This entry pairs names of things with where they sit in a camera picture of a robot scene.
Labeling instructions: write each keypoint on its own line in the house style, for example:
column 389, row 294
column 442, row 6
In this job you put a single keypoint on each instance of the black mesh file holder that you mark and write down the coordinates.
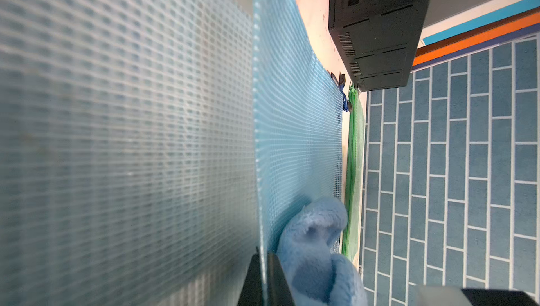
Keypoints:
column 377, row 39

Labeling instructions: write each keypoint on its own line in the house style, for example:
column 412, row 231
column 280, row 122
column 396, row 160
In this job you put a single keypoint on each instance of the green mesh document bag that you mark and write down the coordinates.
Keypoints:
column 354, row 177

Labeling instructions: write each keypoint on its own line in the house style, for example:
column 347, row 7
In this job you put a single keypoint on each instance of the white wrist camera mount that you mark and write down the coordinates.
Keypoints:
column 453, row 296

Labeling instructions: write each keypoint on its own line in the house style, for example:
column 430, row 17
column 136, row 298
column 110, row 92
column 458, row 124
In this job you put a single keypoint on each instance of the clear grey document bag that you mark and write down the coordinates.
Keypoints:
column 127, row 159

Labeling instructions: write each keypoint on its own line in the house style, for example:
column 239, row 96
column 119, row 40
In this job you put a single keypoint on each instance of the orange book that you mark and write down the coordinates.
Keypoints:
column 502, row 30

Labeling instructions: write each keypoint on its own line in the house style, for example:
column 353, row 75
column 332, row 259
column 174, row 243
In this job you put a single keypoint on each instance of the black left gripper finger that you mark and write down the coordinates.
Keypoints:
column 265, row 282

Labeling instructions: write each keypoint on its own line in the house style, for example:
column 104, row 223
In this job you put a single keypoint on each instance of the teal book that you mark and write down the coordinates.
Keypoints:
column 495, row 16

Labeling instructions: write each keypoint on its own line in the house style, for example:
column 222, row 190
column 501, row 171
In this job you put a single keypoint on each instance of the light blue cleaning cloth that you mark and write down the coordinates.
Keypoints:
column 314, row 274

